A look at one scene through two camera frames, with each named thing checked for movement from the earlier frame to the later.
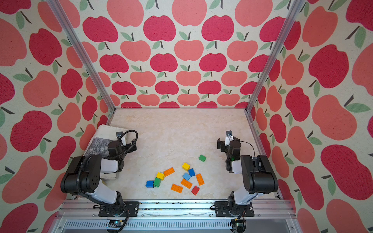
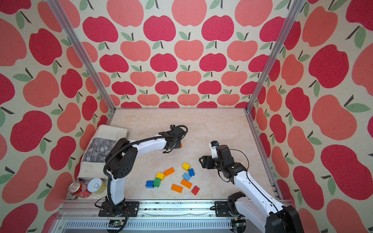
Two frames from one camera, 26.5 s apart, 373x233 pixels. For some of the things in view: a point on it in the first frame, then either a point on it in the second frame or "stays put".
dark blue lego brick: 191,172 stays put
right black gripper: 222,145 -> 207,159
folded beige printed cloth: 100,136 stays put
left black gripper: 128,146 -> 178,146
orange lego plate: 186,183 stays put
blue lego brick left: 149,184 stays put
